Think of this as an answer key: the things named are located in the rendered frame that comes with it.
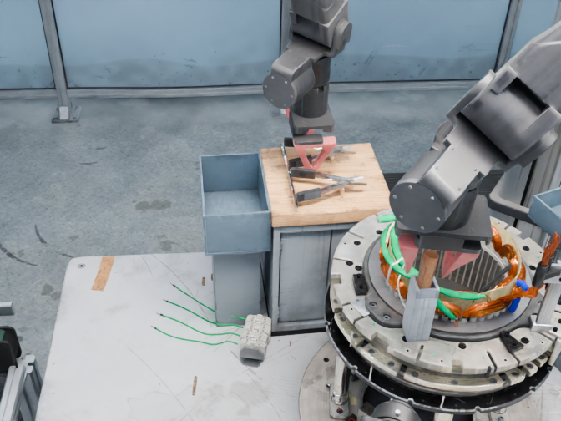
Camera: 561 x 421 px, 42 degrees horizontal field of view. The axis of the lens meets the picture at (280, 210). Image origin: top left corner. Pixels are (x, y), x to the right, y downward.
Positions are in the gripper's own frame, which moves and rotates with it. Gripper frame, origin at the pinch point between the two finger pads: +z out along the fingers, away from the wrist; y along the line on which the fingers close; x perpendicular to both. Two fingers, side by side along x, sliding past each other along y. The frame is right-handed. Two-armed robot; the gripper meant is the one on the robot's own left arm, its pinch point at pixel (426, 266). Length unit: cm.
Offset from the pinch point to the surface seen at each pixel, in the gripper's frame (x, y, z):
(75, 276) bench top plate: 33, -57, 48
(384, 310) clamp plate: 1.9, -3.1, 11.0
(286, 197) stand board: 28.3, -17.2, 17.7
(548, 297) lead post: 1.2, 16.0, 4.8
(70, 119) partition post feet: 201, -120, 144
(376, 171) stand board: 37.0, -2.6, 17.9
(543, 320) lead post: 0.9, 16.5, 8.8
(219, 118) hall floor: 210, -53, 143
